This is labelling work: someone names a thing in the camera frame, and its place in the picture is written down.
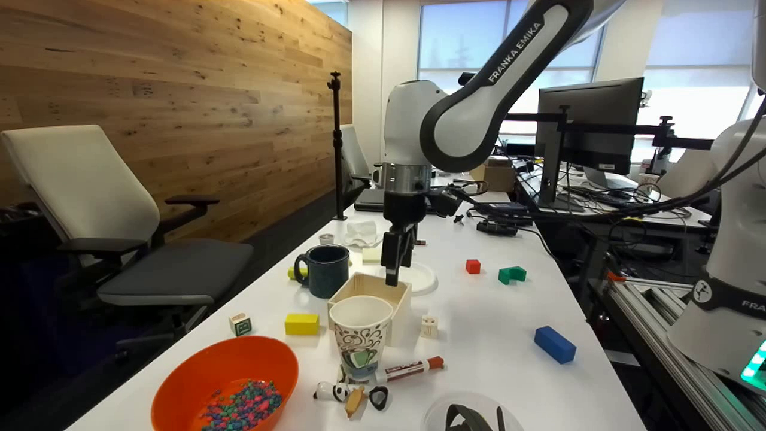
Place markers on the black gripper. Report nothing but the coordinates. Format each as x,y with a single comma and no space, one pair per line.
405,213

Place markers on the wooden cube with car print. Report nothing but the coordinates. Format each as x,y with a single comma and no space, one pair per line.
431,324

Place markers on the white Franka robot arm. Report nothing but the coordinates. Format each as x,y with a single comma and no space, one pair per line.
471,120

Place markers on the light wooden open box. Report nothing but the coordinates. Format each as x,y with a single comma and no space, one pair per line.
401,319

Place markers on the cardboard box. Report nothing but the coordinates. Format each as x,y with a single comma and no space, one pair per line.
501,175

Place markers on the small printed wooden cube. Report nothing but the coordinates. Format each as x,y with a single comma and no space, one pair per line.
240,324

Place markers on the pale yellow sponge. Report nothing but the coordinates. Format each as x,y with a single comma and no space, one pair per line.
371,257

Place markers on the white paper plate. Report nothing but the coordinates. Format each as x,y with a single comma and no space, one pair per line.
423,278

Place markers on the white crumpled plastic wrap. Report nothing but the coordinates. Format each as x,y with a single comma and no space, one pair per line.
366,233

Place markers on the small red block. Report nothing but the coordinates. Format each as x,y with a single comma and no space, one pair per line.
473,266

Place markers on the small white brown-topped cup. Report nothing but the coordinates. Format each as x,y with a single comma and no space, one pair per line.
327,239

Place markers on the dark teal ceramic mug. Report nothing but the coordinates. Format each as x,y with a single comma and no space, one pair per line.
324,274

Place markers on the patterned paper cup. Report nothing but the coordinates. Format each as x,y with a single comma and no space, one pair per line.
361,337

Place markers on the black controller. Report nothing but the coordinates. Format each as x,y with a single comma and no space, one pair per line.
503,226

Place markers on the yellow cylinder block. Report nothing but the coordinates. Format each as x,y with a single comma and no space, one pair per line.
294,274

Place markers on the black flat device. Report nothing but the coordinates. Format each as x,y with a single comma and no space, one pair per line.
501,207

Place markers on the green arch block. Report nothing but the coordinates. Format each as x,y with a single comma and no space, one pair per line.
512,276

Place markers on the red Expo marker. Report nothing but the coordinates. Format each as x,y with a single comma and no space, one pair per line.
411,369

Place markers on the yellow rectangular block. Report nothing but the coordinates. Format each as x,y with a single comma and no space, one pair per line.
303,324

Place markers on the black tripod stand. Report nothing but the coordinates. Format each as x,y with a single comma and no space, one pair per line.
339,144

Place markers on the black round tag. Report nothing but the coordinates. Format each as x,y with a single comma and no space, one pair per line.
379,399

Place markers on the white black small tube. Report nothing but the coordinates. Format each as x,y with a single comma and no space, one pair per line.
328,391

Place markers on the tan small flat piece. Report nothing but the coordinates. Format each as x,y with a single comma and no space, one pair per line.
356,403

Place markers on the blue rectangular block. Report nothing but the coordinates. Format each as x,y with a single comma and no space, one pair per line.
555,343

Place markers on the pile of colourful beads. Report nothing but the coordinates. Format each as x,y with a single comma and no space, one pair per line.
243,408

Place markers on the black computer monitor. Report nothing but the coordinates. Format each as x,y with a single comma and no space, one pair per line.
594,129

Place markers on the orange plastic bowl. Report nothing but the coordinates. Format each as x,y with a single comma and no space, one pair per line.
200,375

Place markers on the cluttered office desk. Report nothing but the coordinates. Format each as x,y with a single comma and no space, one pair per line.
637,199

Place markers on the white grey office chair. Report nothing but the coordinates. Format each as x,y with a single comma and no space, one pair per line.
96,199

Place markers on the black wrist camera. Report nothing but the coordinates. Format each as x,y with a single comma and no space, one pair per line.
443,205

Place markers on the aluminium mounting rail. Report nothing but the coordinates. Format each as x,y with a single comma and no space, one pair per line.
649,307

